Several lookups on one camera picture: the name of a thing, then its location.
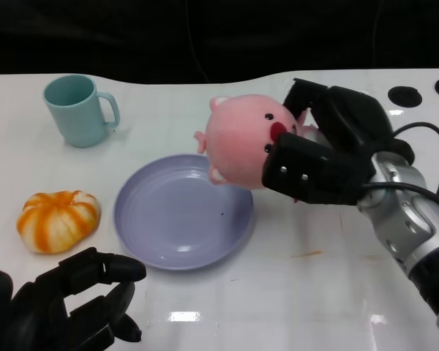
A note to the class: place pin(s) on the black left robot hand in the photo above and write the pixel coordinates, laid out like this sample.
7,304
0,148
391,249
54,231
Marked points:
40,314

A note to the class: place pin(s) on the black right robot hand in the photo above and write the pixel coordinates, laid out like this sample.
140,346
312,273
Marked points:
351,124

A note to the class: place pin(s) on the pink plush doll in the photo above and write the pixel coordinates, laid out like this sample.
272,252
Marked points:
238,139

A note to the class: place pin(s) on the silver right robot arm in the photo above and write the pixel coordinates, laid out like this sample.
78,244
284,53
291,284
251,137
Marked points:
409,219

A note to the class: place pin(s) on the purple plastic plate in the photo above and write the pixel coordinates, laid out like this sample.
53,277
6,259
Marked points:
175,219

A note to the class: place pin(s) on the orange white striped pumpkin toy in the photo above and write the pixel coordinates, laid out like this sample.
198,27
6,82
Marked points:
56,223

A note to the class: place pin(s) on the thin orange scrap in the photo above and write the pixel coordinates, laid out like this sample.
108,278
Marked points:
307,253

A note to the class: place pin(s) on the black backdrop cloth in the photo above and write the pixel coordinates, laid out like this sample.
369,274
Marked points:
219,36

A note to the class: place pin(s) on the teal plastic mug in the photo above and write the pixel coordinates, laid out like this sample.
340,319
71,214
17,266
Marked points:
77,113

